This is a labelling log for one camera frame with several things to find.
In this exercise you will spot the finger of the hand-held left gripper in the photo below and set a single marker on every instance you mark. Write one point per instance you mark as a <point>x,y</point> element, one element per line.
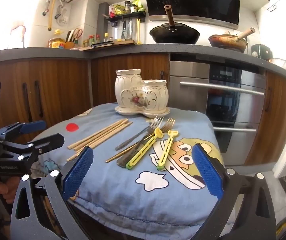
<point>50,140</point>
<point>34,127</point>

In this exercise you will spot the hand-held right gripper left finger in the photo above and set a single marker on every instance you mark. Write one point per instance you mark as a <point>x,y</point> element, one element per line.
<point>79,172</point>

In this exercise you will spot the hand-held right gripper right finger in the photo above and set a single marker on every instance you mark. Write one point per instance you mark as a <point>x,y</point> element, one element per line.
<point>207,170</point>

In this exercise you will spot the pile of wooden chopsticks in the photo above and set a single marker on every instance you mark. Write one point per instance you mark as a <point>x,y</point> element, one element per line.
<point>100,136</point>

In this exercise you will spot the silver metal fork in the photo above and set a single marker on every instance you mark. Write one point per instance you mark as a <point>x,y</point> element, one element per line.
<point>128,142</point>

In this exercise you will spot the yellow cloth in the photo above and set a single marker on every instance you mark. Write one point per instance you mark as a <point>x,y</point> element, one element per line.
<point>158,133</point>

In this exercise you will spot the white floral ceramic utensil holder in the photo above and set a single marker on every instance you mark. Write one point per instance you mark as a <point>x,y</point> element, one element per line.
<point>143,97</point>

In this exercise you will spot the wooden base cabinet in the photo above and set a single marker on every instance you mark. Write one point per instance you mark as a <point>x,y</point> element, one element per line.
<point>277,117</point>
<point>133,65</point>
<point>58,92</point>

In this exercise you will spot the yellow plastic flat-top tool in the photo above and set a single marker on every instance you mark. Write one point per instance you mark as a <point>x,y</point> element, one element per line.
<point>172,134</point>

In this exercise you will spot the blue cartoon printed cloth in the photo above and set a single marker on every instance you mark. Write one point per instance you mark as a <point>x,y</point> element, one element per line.
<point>133,200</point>

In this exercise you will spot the stainless steel built-in oven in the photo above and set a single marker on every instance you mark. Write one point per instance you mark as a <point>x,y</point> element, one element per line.
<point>232,105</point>

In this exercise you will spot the yellow storage jar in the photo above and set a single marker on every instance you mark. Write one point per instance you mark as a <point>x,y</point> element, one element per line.
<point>55,43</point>

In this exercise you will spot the wooden knife block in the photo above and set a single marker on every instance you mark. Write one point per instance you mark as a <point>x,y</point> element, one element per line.
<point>69,43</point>

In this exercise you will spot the red-cap sauce bottle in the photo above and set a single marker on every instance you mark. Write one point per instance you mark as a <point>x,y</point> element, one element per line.
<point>91,39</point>
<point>97,39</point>

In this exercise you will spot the yellow-cap sauce bottle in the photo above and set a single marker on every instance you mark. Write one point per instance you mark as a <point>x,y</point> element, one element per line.
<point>106,37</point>

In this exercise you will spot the wooden cutting board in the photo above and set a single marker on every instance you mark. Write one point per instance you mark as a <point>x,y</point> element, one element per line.
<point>123,42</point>

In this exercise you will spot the grey kitchen countertop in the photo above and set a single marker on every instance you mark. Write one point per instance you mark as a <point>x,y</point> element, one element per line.
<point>133,48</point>

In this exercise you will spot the clear glass bowl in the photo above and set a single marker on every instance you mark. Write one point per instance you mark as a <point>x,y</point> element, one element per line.
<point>280,63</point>

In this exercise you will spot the green kitchen appliance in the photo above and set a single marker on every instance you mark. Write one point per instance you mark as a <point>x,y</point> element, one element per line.
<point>260,52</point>

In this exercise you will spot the brown frying pan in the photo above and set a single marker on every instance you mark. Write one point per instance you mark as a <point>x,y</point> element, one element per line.
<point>226,42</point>

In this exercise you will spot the hanging metal utensil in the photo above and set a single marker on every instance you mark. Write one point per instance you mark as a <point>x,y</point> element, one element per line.
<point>123,31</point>
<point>130,30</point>

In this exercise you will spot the yellow hanging spatula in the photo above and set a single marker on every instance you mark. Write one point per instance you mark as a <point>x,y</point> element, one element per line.
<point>138,31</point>

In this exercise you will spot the green snack packet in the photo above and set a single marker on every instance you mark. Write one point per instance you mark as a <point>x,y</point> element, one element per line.
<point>138,4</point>

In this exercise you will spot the black wall shelf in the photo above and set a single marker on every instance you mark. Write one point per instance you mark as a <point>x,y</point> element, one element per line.
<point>128,15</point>

